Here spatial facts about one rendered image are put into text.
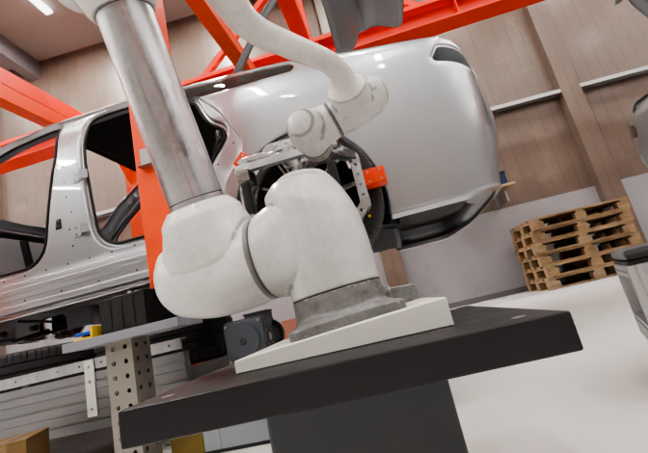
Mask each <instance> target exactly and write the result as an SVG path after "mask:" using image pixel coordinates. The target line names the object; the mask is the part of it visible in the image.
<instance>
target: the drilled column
mask: <svg viewBox="0 0 648 453"><path fill-rule="evenodd" d="M105 353H106V363H107V374H108V385H109V395H110V406H111V416H112V427H113V438H114V448H115V453H163V450H162V442H161V441H160V442H156V443H152V444H147V445H143V446H138V447H133V448H129V449H122V446H121V440H120V437H121V436H120V425H119V412H120V411H122V410H125V409H127V408H129V407H132V406H134V405H136V404H139V403H141V402H143V401H146V400H148V399H150V398H152V397H154V396H156V392H155V384H154V376H153V368H152V359H151V351H150V343H149V335H144V336H138V337H132V338H128V339H124V340H120V341H116V342H112V343H108V344H105ZM113 364H114V365H113ZM114 378H115V380H114ZM117 407H118V409H117Z"/></svg>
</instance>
